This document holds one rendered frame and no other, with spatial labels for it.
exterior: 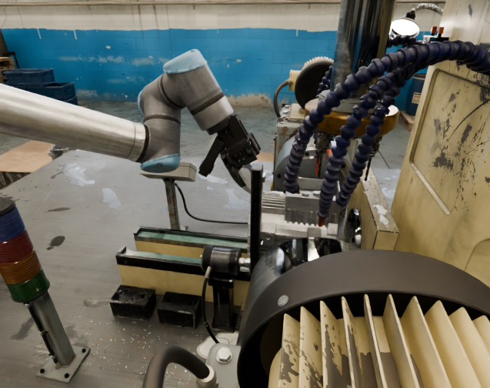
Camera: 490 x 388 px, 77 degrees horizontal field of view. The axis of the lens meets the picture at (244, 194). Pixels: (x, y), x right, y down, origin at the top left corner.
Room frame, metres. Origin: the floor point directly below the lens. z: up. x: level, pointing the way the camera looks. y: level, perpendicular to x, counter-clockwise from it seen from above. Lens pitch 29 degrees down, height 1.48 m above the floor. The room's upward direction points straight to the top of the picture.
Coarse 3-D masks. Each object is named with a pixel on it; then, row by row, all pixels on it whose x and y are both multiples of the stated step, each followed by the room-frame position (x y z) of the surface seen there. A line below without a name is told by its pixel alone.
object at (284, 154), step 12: (288, 144) 0.97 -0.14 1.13; (312, 144) 0.87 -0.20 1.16; (288, 156) 0.86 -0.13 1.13; (312, 156) 0.84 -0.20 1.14; (324, 156) 0.84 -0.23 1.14; (348, 156) 0.92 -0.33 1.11; (276, 168) 0.87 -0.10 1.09; (300, 168) 0.85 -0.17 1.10; (312, 168) 0.84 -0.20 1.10; (324, 168) 0.83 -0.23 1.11; (348, 168) 0.83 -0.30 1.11; (276, 180) 0.86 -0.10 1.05
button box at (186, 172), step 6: (180, 162) 0.92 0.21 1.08; (186, 162) 0.92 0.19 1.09; (180, 168) 0.91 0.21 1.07; (186, 168) 0.91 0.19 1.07; (192, 168) 0.93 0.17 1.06; (144, 174) 0.92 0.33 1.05; (150, 174) 0.91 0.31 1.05; (156, 174) 0.91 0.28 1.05; (162, 174) 0.91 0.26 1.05; (168, 174) 0.90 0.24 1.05; (174, 174) 0.90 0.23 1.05; (180, 174) 0.90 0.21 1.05; (186, 174) 0.90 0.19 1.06; (192, 174) 0.93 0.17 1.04; (180, 180) 0.94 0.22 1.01; (186, 180) 0.93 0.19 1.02; (192, 180) 0.92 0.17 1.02
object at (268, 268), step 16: (304, 240) 0.42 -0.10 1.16; (320, 240) 0.41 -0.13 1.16; (336, 240) 0.41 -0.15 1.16; (272, 256) 0.41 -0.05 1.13; (288, 256) 0.39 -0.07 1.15; (304, 256) 0.38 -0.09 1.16; (320, 256) 0.37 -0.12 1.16; (256, 272) 0.41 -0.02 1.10; (272, 272) 0.37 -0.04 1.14; (256, 288) 0.36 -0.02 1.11; (240, 336) 0.29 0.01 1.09
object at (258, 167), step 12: (252, 168) 0.51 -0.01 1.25; (252, 180) 0.51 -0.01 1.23; (264, 180) 0.51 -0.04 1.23; (252, 192) 0.51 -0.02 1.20; (252, 204) 0.51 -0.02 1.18; (252, 216) 0.51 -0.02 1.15; (252, 228) 0.51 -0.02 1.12; (252, 240) 0.51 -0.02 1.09; (252, 252) 0.51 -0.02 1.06; (252, 264) 0.51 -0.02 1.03
